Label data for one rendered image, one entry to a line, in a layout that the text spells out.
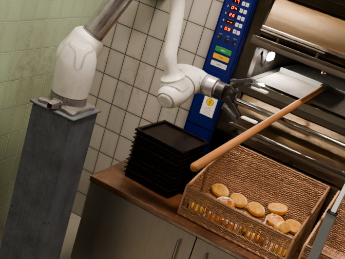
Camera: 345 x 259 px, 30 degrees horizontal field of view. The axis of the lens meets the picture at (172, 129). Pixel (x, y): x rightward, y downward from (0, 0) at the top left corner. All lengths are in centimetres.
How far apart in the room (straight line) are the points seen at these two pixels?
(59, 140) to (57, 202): 30
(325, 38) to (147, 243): 128
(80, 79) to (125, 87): 100
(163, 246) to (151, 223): 12
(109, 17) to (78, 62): 29
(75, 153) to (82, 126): 13
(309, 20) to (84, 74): 116
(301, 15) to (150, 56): 85
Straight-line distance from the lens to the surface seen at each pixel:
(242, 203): 325
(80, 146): 278
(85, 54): 263
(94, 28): 281
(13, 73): 318
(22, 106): 334
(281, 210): 322
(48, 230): 288
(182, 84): 263
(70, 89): 264
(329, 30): 316
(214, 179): 334
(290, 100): 323
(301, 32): 317
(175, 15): 265
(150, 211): 304
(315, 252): 274
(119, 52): 360
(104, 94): 369
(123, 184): 316
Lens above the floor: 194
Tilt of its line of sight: 20 degrees down
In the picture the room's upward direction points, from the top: 17 degrees clockwise
